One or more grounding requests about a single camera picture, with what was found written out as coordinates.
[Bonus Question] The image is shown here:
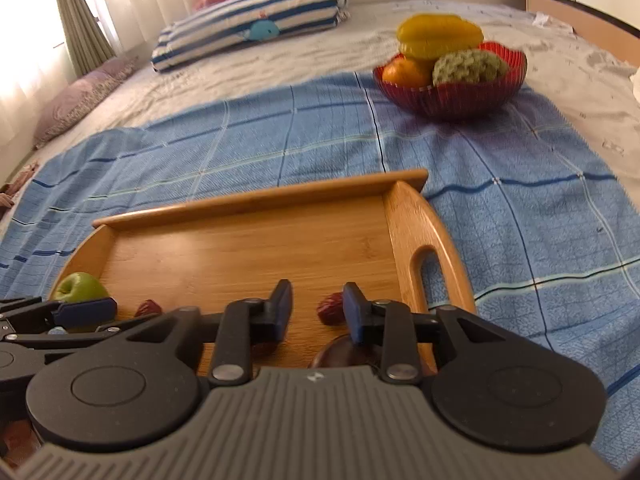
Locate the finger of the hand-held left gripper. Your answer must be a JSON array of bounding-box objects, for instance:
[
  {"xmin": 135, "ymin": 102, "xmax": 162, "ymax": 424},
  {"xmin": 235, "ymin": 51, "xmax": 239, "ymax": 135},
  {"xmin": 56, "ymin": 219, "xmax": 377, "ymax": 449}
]
[
  {"xmin": 0, "ymin": 296, "xmax": 119, "ymax": 334},
  {"xmin": 0, "ymin": 316, "xmax": 166, "ymax": 357}
]

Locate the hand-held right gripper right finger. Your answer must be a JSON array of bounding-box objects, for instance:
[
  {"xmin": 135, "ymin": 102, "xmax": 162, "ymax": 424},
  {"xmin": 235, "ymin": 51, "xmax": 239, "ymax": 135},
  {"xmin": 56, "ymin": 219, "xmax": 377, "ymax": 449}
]
[{"xmin": 342, "ymin": 281, "xmax": 506, "ymax": 387}]

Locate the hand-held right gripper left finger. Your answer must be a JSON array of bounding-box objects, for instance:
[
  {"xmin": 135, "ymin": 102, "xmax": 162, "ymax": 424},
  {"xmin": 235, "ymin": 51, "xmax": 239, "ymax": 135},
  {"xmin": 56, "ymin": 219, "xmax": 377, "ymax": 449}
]
[{"xmin": 117, "ymin": 279, "xmax": 294, "ymax": 387}]

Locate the wooden tray with handles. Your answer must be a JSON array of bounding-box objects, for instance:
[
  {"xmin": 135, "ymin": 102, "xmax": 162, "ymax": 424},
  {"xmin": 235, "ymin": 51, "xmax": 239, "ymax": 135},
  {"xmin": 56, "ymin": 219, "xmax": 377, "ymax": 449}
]
[{"xmin": 47, "ymin": 170, "xmax": 478, "ymax": 376}]

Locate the dark brown round object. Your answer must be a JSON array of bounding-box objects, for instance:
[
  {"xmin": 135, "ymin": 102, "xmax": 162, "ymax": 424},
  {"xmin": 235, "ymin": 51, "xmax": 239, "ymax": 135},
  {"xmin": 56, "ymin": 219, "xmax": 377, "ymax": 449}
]
[{"xmin": 309, "ymin": 334, "xmax": 383, "ymax": 370}]

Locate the brown crumpled cloth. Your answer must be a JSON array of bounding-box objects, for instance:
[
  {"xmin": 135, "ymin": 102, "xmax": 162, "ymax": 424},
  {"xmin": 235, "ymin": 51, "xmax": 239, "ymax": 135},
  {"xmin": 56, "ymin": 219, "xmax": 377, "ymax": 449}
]
[{"xmin": 0, "ymin": 160, "xmax": 38, "ymax": 206}]

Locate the blue checked blanket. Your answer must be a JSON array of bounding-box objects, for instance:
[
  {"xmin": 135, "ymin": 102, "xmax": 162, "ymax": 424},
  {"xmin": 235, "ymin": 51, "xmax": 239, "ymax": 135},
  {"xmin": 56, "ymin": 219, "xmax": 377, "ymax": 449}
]
[{"xmin": 0, "ymin": 71, "xmax": 640, "ymax": 468}]

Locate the purple patterned pillow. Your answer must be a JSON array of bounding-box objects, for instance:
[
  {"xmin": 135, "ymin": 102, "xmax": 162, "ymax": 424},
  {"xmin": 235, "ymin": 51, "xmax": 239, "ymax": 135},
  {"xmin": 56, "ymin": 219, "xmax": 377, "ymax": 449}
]
[{"xmin": 34, "ymin": 56, "xmax": 140, "ymax": 150}]

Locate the red ribbed glass bowl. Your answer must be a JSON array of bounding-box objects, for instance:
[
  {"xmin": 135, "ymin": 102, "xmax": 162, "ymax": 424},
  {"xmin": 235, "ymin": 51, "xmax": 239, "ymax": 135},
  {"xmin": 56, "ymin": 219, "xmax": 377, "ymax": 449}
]
[{"xmin": 372, "ymin": 42, "xmax": 528, "ymax": 121}]

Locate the beige bed sheet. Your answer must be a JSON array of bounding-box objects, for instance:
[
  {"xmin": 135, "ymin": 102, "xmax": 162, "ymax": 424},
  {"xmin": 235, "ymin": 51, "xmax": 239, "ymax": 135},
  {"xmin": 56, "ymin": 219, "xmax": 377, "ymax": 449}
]
[{"xmin": 0, "ymin": 0, "xmax": 640, "ymax": 201}]

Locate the orange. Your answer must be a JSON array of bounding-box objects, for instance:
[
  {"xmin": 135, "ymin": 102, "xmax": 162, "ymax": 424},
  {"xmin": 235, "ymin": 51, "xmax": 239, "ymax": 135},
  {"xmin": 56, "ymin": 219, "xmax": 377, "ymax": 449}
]
[{"xmin": 381, "ymin": 57, "xmax": 433, "ymax": 88}]

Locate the green custard apple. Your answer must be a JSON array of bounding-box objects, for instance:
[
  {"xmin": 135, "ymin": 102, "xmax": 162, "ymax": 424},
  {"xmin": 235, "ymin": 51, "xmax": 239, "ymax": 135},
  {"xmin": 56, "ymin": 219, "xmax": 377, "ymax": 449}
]
[{"xmin": 432, "ymin": 50, "xmax": 508, "ymax": 86}]

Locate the yellow star fruit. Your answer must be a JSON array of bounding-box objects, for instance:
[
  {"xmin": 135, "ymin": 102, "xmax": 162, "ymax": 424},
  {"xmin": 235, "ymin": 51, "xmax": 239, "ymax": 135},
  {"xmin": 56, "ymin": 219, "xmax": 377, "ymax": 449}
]
[{"xmin": 396, "ymin": 14, "xmax": 485, "ymax": 61}]

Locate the blue white striped whale pillow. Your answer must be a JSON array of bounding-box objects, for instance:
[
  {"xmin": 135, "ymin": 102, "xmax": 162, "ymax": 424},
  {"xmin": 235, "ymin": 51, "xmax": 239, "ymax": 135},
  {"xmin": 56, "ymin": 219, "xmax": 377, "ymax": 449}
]
[{"xmin": 151, "ymin": 0, "xmax": 349, "ymax": 73}]

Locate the olive green curtain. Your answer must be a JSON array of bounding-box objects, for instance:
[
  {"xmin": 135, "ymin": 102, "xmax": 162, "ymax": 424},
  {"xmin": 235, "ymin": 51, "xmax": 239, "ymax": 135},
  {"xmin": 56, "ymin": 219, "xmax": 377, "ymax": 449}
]
[{"xmin": 50, "ymin": 0, "xmax": 117, "ymax": 78}]

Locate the wooden bed frame board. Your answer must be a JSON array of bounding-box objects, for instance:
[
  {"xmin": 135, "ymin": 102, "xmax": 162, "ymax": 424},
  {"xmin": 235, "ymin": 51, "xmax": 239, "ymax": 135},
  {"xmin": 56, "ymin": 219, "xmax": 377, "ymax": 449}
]
[{"xmin": 527, "ymin": 0, "xmax": 640, "ymax": 67}]

